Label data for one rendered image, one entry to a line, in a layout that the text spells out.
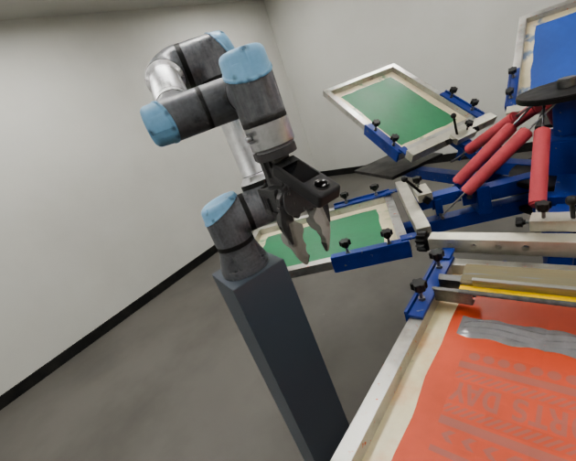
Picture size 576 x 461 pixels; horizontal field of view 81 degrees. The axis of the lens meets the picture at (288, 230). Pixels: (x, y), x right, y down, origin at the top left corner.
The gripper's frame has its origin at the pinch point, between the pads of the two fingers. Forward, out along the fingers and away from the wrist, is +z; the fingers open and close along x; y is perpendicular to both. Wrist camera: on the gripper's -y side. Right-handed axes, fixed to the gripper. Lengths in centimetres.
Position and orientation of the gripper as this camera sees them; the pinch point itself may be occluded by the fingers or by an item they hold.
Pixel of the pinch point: (317, 251)
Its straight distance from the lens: 61.9
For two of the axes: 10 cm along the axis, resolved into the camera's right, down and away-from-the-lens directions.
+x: -7.8, 4.7, -4.1
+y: -5.3, -1.5, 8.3
